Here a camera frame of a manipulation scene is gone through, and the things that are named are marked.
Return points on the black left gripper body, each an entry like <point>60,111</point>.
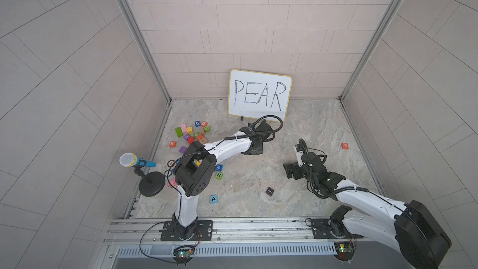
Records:
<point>258,149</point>

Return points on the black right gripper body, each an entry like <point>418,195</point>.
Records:
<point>300,172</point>

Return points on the light blue block A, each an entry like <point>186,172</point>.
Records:
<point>214,199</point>

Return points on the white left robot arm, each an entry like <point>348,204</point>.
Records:
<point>193,171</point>

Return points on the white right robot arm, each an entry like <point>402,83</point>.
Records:
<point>408,228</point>

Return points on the dark brown block on table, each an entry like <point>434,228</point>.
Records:
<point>270,191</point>

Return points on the green block N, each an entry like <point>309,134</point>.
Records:
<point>219,175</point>

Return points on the pink plain block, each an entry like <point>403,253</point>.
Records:
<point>184,128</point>

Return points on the green plain block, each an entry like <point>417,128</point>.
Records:
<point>179,132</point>

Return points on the right green circuit board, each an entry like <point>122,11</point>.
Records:
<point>345,251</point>

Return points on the green circuit board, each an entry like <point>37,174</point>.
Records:
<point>345,251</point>
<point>183,254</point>

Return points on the blue microphone on black stand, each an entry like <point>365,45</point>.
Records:
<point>150,184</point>

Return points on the left green circuit board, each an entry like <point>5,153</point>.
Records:
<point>183,254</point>

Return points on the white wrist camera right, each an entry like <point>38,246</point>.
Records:
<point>299,154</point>

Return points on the white board yellow frame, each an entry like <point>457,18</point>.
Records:
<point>256,94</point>

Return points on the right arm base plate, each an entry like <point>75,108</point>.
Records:
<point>327,228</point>

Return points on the aluminium front rail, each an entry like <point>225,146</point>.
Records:
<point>225,230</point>

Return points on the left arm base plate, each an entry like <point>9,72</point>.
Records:
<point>198,230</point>

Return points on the aluminium corner post right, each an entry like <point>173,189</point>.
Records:
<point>387,18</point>

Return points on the aluminium corner post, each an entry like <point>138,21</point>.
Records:
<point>387,18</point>
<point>136,32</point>

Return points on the aluminium corner post left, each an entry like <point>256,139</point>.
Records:
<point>136,32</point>

